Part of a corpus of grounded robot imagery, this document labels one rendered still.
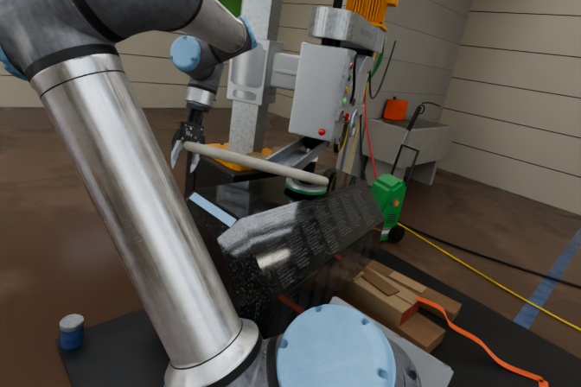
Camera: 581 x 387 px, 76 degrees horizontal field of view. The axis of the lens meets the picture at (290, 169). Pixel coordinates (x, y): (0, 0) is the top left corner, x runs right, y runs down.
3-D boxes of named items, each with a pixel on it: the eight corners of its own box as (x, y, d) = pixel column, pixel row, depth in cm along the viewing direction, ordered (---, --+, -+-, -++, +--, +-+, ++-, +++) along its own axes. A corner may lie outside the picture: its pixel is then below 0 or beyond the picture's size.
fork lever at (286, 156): (309, 135, 211) (309, 126, 209) (341, 142, 205) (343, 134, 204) (255, 168, 149) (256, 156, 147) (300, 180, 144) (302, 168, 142)
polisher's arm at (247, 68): (219, 81, 241) (222, 41, 234) (239, 79, 273) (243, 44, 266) (331, 102, 227) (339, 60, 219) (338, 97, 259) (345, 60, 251)
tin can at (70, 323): (77, 332, 189) (77, 310, 185) (88, 342, 184) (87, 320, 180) (56, 342, 181) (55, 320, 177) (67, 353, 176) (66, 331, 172)
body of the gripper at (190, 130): (175, 139, 112) (185, 100, 111) (177, 139, 120) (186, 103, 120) (201, 146, 113) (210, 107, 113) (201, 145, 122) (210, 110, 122)
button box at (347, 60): (336, 117, 176) (348, 55, 167) (342, 119, 175) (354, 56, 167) (332, 120, 169) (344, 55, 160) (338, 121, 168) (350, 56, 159)
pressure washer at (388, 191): (378, 225, 373) (399, 141, 347) (402, 242, 344) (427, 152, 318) (349, 228, 356) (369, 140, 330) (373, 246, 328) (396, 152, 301)
